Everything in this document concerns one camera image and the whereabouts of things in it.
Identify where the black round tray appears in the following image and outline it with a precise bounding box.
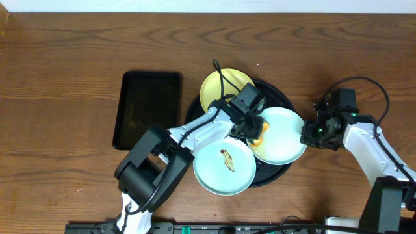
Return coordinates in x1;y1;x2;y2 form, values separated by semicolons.
185;79;296;188

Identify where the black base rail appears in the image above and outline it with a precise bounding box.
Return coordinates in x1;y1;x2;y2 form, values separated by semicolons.
64;221;367;234

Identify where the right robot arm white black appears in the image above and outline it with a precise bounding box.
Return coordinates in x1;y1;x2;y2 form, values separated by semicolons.
300;113;415;233

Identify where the yellow sponge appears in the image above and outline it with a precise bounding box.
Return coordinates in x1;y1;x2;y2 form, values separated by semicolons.
248;120;270;147

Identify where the light green plate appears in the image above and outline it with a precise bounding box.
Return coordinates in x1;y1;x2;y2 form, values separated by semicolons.
193;137;256;196
247;107;307;165

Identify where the black rectangular tray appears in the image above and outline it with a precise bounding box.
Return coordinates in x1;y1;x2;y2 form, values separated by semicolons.
112;70;181;150

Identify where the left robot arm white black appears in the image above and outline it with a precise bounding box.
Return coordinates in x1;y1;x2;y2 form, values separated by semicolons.
114;97;263;233

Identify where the yellow plate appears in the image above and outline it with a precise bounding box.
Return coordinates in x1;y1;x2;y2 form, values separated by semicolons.
200;68;254;112

